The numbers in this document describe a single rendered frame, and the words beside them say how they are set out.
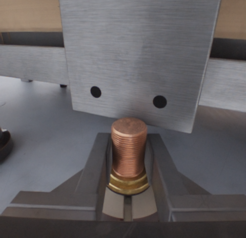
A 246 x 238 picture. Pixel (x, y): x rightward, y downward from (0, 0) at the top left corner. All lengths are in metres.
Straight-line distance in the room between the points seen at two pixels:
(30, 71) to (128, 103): 0.18
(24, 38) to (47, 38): 0.05
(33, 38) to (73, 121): 0.18
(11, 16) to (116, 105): 0.26
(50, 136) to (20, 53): 0.16
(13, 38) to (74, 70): 0.22
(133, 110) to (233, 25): 0.14
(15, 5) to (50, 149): 0.24
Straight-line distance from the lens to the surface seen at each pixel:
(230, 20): 0.23
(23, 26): 0.35
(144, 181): 0.16
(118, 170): 0.16
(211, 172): 0.31
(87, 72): 0.16
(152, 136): 0.15
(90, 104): 0.17
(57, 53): 0.25
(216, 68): 0.19
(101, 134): 0.15
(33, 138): 0.38
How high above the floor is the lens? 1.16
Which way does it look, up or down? 28 degrees up
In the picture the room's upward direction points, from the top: 179 degrees counter-clockwise
